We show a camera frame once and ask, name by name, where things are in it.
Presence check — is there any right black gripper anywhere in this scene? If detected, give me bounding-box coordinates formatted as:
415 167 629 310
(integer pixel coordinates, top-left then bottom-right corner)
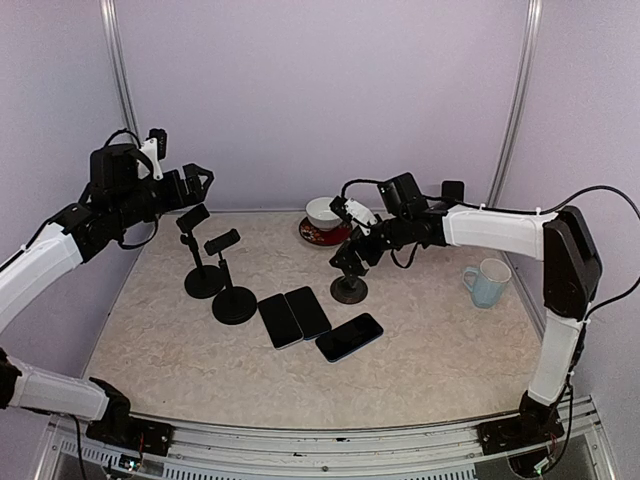
329 212 411 275

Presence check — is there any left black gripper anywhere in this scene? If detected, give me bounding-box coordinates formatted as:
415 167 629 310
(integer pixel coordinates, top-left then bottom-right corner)
113 162 215 230

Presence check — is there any small round-base phone stand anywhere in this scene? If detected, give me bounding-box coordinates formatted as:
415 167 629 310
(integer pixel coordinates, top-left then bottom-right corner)
330 259 368 305

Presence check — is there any black phone white edge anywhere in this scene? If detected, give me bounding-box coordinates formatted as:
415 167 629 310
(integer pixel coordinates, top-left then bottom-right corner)
257 294 303 350

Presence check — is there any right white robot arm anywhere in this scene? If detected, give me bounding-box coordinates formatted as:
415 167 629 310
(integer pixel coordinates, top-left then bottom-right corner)
330 172 602 444

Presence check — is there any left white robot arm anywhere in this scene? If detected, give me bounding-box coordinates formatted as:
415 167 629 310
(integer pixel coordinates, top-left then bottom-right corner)
1 139 214 445

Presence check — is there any black phone blue edge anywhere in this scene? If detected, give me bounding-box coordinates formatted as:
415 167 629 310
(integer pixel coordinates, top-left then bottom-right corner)
315 313 384 363

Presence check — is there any tall black phone stand rear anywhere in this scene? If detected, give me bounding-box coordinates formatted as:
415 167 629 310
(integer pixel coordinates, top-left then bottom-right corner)
176 204 224 299

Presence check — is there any tall black phone stand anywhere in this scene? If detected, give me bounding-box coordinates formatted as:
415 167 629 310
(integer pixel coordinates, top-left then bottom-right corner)
204 228 257 326
176 204 224 299

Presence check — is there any tall black phone stand front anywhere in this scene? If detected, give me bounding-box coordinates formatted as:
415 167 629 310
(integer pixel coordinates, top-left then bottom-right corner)
204 228 257 326

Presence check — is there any red patterned saucer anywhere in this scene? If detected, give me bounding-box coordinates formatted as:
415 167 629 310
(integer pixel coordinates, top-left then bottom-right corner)
298 217 352 247

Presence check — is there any white ceramic bowl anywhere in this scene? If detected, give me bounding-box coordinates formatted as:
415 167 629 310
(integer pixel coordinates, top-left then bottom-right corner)
305 197 343 231

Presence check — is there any light blue mug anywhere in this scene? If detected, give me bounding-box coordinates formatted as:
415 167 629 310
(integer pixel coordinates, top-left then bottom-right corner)
462 258 512 309

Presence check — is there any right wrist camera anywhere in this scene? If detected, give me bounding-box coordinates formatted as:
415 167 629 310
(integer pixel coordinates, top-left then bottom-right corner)
329 196 379 236

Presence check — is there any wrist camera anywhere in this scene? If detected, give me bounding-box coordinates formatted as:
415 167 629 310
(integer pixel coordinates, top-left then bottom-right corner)
329 196 379 236
138 128 167 180

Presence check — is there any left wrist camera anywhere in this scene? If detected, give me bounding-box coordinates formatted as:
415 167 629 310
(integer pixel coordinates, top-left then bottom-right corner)
138 128 167 180

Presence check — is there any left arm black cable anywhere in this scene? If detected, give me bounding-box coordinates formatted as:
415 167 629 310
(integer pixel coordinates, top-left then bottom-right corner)
102 128 161 251

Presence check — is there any left aluminium corner post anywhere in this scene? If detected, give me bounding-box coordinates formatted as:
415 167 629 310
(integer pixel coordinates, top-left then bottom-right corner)
99 0 139 135

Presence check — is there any aluminium corner post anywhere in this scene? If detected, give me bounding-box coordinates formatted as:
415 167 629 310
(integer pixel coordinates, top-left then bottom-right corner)
99 0 139 135
488 0 543 207

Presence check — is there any right aluminium corner post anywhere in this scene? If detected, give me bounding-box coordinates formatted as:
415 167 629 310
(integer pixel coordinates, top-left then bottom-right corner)
488 0 543 207

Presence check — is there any aluminium front rail frame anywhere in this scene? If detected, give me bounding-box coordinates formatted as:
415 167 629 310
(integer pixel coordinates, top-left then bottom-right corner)
29 397 619 479

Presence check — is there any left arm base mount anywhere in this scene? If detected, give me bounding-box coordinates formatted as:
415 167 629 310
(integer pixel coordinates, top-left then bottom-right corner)
86 415 174 457

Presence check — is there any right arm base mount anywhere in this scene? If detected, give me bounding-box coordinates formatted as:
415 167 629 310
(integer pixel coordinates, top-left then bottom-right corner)
476 411 565 455

